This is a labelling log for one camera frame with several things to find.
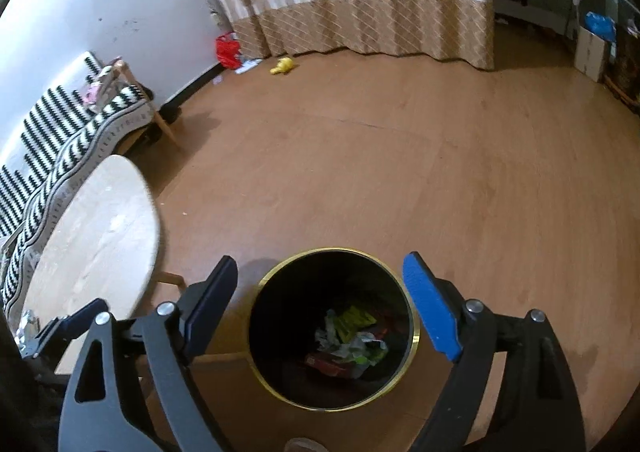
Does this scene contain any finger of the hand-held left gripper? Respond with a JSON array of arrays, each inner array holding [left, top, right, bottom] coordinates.
[[22, 299, 110, 359]]

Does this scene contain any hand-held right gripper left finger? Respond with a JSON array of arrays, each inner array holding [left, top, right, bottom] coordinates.
[[59, 255, 239, 452]]

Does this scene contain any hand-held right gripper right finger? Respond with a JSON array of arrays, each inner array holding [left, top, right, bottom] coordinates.
[[402, 251, 586, 452]]

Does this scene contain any foil wrapper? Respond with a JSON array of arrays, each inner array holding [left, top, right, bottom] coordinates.
[[16, 309, 42, 354]]

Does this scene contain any black gold-rimmed bin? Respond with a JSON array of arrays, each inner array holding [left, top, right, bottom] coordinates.
[[248, 247, 420, 411]]

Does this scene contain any green white packet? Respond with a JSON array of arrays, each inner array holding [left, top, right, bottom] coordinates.
[[350, 336, 389, 369]]

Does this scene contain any green snack packet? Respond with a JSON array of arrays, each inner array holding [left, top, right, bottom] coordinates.
[[334, 302, 379, 341]]

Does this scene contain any pile of trash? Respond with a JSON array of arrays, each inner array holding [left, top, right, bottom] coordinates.
[[314, 311, 361, 358]]

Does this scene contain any black white striped sofa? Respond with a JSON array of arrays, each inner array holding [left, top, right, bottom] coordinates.
[[0, 51, 154, 315]]

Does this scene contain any pink printed pillow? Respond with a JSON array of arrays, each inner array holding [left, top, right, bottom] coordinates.
[[85, 70, 119, 106]]

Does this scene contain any red plastic bag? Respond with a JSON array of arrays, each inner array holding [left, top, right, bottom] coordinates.
[[215, 31, 244, 70]]

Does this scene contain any cardboard box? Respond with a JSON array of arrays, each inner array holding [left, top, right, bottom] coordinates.
[[573, 27, 614, 82]]

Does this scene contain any blue plastic bag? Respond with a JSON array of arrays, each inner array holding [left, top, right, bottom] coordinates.
[[585, 11, 617, 41]]

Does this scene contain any wooden frame sofa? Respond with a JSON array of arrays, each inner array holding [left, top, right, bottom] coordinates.
[[0, 51, 184, 319]]

